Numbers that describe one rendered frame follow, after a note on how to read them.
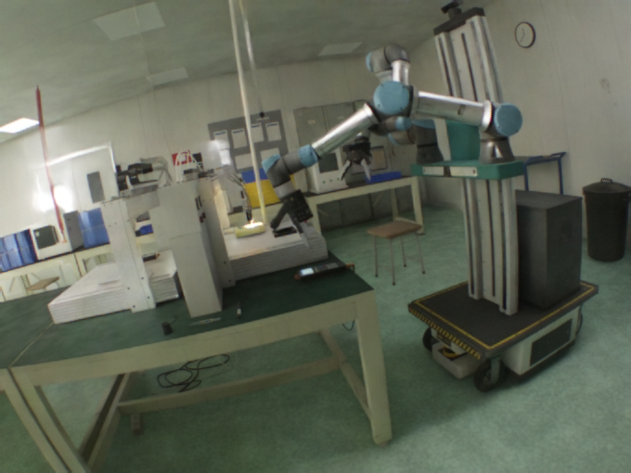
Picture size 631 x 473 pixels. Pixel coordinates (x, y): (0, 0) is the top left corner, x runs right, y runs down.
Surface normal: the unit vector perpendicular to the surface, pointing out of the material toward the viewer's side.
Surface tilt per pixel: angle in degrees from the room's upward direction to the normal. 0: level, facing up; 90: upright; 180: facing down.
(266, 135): 90
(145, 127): 90
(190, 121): 90
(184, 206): 90
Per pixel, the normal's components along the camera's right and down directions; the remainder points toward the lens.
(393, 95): -0.27, 0.22
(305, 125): 0.22, 0.18
